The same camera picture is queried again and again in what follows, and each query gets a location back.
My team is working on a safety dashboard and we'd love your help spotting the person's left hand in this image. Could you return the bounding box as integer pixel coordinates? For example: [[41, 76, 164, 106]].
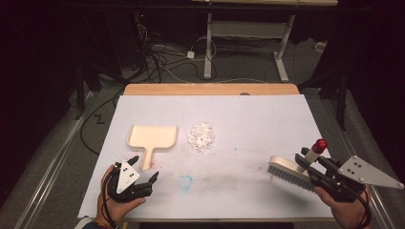
[[94, 165, 147, 228]]

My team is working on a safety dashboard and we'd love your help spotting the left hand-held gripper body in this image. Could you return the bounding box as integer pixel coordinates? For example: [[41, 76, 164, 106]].
[[107, 159, 154, 203]]

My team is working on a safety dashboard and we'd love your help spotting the tangle of black cables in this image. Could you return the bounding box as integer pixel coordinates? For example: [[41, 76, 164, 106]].
[[135, 23, 219, 84]]

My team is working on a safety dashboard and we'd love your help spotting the right hand-held gripper cable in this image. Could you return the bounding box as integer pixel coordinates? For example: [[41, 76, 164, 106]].
[[349, 188, 373, 229]]

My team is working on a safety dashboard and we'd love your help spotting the black floor cable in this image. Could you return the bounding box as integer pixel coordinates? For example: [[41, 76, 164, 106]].
[[78, 91, 126, 156]]

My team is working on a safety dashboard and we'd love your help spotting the cream brush with red tip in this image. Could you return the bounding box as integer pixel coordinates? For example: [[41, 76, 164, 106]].
[[266, 138, 330, 193]]

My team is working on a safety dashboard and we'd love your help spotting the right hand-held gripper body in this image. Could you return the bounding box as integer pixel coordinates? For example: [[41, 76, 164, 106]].
[[309, 155, 405, 203]]

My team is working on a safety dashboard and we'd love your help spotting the white table cover sheet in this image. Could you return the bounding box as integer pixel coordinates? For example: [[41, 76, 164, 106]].
[[77, 94, 334, 220]]

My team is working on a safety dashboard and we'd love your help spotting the wooden table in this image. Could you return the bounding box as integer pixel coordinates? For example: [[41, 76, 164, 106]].
[[122, 83, 338, 223]]

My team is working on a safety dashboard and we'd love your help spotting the left hand-held gripper cable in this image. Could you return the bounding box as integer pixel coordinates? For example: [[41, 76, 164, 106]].
[[100, 171, 117, 229]]

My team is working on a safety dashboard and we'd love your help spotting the hand-held gripper cable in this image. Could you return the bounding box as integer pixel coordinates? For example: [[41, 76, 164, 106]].
[[349, 188, 373, 229], [100, 171, 117, 229]]

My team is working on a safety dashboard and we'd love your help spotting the pile of white paper scraps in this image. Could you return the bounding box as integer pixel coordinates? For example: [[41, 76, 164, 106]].
[[185, 122, 217, 154]]

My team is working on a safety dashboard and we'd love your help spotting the cream dustpan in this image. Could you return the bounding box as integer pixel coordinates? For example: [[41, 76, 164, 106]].
[[126, 124, 179, 172]]

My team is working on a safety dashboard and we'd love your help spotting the person's right hand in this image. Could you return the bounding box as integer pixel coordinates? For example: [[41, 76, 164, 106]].
[[314, 185, 373, 229]]

